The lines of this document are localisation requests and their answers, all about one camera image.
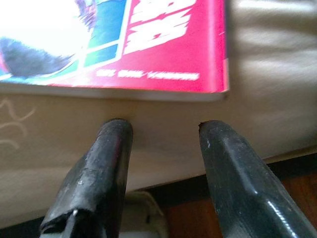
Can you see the white rounded object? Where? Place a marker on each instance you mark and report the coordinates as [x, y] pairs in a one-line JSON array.
[[138, 210]]

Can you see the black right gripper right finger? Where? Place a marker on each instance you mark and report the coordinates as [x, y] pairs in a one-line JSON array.
[[242, 188]]

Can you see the colourful manga book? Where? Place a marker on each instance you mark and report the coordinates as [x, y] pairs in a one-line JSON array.
[[161, 49]]

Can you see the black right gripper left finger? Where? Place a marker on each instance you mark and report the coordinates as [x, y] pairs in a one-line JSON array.
[[99, 173]]

